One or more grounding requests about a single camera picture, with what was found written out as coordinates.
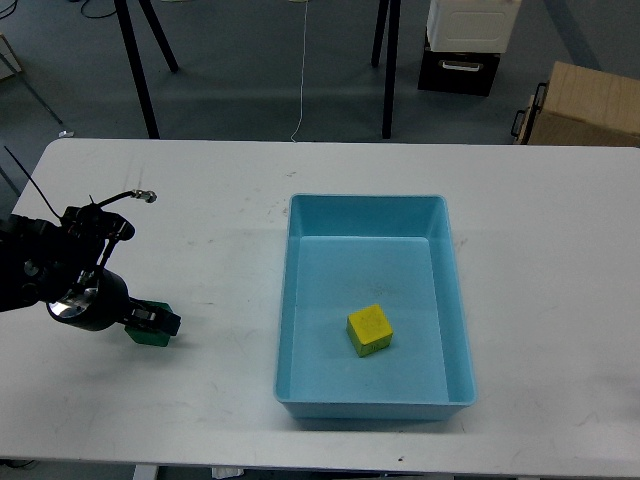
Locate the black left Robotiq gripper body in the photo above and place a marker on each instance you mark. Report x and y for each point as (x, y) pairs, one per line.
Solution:
(96, 307)

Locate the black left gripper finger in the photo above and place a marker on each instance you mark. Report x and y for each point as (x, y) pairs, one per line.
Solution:
(153, 317)

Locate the green wooden block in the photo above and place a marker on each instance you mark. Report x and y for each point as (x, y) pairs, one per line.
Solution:
(147, 338)

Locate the yellow wooden block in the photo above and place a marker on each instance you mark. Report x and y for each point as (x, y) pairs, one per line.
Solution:
(369, 330)

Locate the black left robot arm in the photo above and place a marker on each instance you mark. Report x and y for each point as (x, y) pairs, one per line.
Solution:
(63, 265)

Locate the light blue plastic box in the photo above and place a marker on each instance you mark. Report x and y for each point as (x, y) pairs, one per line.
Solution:
(345, 253)

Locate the black storage box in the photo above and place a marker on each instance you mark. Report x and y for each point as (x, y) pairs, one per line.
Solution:
(469, 73)

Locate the white appliance on floor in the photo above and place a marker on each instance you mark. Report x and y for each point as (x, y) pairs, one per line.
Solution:
(471, 26)

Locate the cardboard box with handles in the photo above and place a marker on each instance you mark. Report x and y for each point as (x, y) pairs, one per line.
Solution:
(579, 106)

